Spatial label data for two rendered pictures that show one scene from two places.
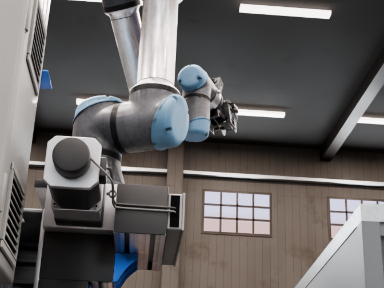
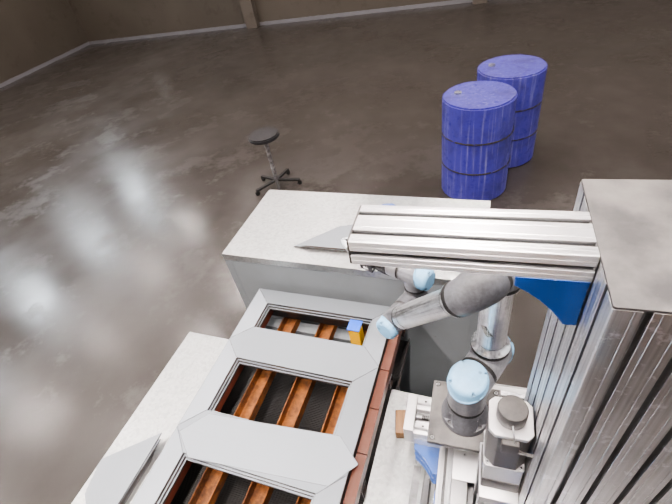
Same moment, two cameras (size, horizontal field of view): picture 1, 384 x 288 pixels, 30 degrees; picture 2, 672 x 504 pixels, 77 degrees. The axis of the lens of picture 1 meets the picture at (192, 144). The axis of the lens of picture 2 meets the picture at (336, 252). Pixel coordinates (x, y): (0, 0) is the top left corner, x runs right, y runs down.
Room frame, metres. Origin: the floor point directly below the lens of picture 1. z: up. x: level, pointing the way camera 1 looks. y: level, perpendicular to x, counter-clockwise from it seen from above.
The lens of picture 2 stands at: (1.48, 0.93, 2.41)
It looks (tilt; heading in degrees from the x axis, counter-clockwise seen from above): 41 degrees down; 297
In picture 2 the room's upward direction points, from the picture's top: 12 degrees counter-clockwise
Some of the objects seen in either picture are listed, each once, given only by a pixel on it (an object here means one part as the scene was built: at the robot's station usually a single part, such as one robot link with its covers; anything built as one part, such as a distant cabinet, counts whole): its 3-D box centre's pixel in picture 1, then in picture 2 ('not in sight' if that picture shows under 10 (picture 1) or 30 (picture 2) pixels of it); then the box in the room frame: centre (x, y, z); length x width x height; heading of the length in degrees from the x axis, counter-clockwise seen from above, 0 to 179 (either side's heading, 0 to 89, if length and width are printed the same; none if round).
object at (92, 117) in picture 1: (101, 130); (468, 385); (1.50, 0.21, 1.20); 0.13 x 0.12 x 0.14; 68
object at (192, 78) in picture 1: (196, 85); (415, 275); (1.70, -0.01, 1.43); 0.11 x 0.08 x 0.09; 158
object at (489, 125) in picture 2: not in sight; (491, 126); (1.61, -3.00, 0.46); 1.25 x 0.76 x 0.92; 83
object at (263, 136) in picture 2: not in sight; (272, 160); (3.77, -2.51, 0.31); 0.53 x 0.50 x 0.63; 177
